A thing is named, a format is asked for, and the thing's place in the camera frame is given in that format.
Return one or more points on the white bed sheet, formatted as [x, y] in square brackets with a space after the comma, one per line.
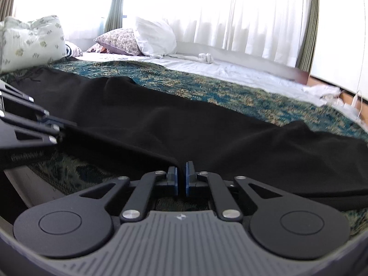
[221, 70]

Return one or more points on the teal gold patterned bedspread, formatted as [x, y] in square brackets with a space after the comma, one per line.
[69, 174]

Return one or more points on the white crumpled cloth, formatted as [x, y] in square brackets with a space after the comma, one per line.
[323, 95]

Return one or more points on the white green floral pillow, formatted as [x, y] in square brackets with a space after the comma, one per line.
[35, 43]

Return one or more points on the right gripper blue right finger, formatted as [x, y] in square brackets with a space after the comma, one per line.
[190, 176]

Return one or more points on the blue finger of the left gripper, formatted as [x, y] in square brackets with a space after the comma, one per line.
[62, 124]

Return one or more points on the wooden bed frame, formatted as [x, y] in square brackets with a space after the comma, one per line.
[360, 107]

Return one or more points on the green curtain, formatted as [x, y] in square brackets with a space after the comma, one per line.
[115, 16]
[308, 46]

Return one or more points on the small white rolled cloth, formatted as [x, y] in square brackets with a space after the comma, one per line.
[205, 58]

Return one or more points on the green left curtain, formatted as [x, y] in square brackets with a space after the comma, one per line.
[115, 16]

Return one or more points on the green right curtain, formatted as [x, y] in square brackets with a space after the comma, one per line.
[308, 46]

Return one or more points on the black pants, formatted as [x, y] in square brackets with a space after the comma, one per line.
[127, 129]

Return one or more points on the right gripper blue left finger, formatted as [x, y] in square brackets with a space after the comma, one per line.
[172, 180]

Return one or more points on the navy white striped cloth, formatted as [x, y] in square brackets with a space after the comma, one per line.
[73, 50]

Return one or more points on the purple floral pillow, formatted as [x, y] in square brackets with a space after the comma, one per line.
[120, 41]

